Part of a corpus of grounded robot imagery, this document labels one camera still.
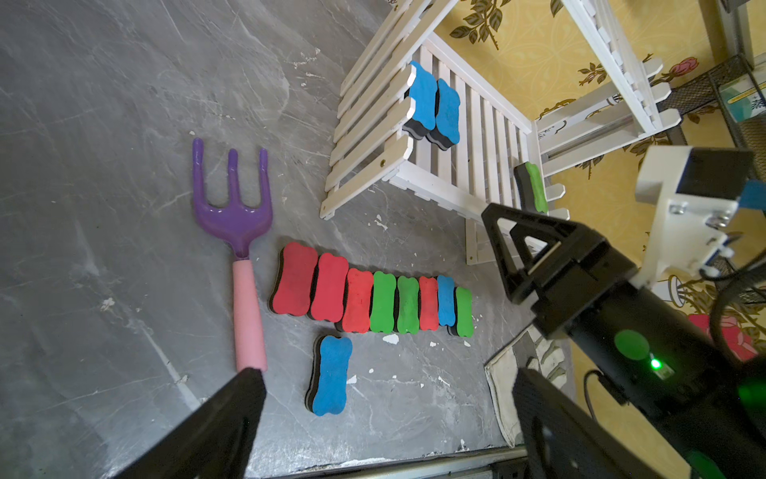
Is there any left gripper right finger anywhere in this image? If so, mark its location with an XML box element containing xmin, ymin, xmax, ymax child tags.
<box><xmin>524</xmin><ymin>388</ymin><xmax>660</xmax><ymax>478</ymax></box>

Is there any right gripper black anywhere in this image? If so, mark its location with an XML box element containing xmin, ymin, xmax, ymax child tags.
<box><xmin>481</xmin><ymin>203</ymin><xmax>657</xmax><ymax>359</ymax></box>

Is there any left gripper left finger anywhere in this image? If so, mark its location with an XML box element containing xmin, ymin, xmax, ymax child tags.
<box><xmin>117</xmin><ymin>368</ymin><xmax>267</xmax><ymax>478</ymax></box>

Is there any green eraser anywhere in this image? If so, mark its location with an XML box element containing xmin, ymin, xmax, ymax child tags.
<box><xmin>396</xmin><ymin>277</ymin><xmax>420</xmax><ymax>335</ymax></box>
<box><xmin>370</xmin><ymin>271</ymin><xmax>397</xmax><ymax>333</ymax></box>
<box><xmin>514</xmin><ymin>162</ymin><xmax>549</xmax><ymax>215</ymax></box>
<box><xmin>451</xmin><ymin>287</ymin><xmax>475</xmax><ymax>338</ymax></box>

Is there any blue eraser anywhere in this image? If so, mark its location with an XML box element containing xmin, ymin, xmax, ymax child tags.
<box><xmin>437</xmin><ymin>275</ymin><xmax>457</xmax><ymax>327</ymax></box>
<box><xmin>427</xmin><ymin>79</ymin><xmax>461</xmax><ymax>151</ymax></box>
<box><xmin>306</xmin><ymin>335</ymin><xmax>353</xmax><ymax>416</ymax></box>
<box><xmin>403</xmin><ymin>62</ymin><xmax>438</xmax><ymax>140</ymax></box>

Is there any red eraser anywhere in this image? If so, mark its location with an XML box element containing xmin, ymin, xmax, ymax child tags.
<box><xmin>309</xmin><ymin>253</ymin><xmax>349</xmax><ymax>323</ymax></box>
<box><xmin>270</xmin><ymin>241</ymin><xmax>318</xmax><ymax>317</ymax></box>
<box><xmin>419</xmin><ymin>277</ymin><xmax>439</xmax><ymax>331</ymax></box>
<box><xmin>336</xmin><ymin>269</ymin><xmax>374</xmax><ymax>333</ymax></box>

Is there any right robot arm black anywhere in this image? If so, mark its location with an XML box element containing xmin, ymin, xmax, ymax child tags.
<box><xmin>482</xmin><ymin>204</ymin><xmax>765</xmax><ymax>478</ymax></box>

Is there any white two-tier slatted shelf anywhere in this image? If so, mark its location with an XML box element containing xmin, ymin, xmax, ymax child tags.
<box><xmin>319</xmin><ymin>1</ymin><xmax>681</xmax><ymax>265</ymax></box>

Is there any grey work glove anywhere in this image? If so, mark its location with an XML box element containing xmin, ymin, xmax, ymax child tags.
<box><xmin>484</xmin><ymin>325</ymin><xmax>570</xmax><ymax>448</ymax></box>

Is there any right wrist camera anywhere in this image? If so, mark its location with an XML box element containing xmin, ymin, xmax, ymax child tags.
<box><xmin>630</xmin><ymin>145</ymin><xmax>754</xmax><ymax>289</ymax></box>

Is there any purple garden fork pink handle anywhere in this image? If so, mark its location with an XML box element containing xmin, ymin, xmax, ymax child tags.
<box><xmin>193</xmin><ymin>138</ymin><xmax>273</xmax><ymax>372</ymax></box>

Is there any black wire wall basket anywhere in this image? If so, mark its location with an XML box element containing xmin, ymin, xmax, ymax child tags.
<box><xmin>659</xmin><ymin>54</ymin><xmax>765</xmax><ymax>182</ymax></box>

